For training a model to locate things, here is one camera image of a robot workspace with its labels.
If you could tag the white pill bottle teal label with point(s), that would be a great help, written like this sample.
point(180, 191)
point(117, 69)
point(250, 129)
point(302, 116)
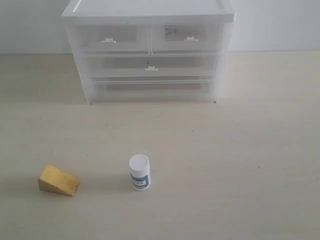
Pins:
point(139, 165)

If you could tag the yellow wedge sponge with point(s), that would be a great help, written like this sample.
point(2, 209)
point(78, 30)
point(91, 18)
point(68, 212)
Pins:
point(54, 180)

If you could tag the middle wide clear drawer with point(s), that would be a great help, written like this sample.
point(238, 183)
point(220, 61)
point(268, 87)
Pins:
point(152, 66)

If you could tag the white plastic drawer cabinet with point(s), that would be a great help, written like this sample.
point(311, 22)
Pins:
point(150, 13)

